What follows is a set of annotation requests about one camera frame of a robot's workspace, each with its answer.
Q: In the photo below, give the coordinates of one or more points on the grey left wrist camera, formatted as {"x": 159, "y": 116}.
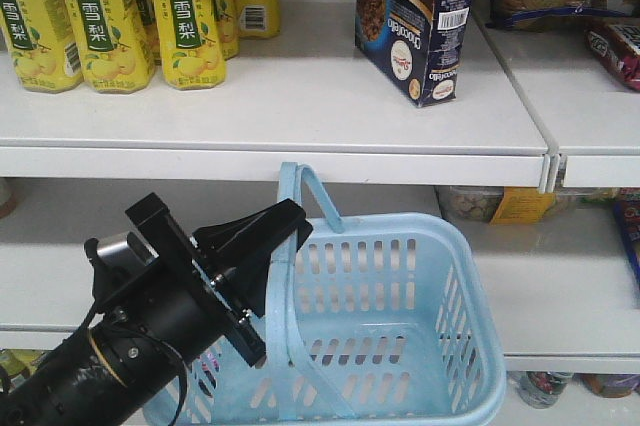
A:
{"x": 125, "y": 251}

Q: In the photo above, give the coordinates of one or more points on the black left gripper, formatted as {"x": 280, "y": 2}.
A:
{"x": 200, "y": 276}

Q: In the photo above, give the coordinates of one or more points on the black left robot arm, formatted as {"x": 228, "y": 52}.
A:
{"x": 112, "y": 364}

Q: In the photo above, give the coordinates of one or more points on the white store shelving unit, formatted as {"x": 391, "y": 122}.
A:
{"x": 529, "y": 109}

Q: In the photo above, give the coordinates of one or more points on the green tea bottle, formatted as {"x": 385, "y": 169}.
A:
{"x": 20, "y": 364}

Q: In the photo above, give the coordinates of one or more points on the clear red label bottle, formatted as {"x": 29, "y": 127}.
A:
{"x": 542, "y": 389}

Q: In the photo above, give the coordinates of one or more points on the dark blue cookie box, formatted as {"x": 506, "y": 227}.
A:
{"x": 415, "y": 43}

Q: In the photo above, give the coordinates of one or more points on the red maroon cookie packet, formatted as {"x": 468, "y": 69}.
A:
{"x": 614, "y": 42}

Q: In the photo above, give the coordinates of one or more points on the clear tub yellow label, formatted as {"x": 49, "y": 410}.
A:
{"x": 503, "y": 205}

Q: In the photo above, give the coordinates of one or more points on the light blue shopping basket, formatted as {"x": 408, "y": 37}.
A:
{"x": 376, "y": 319}

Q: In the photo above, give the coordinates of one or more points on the blue round cracker packet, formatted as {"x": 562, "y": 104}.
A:
{"x": 626, "y": 215}

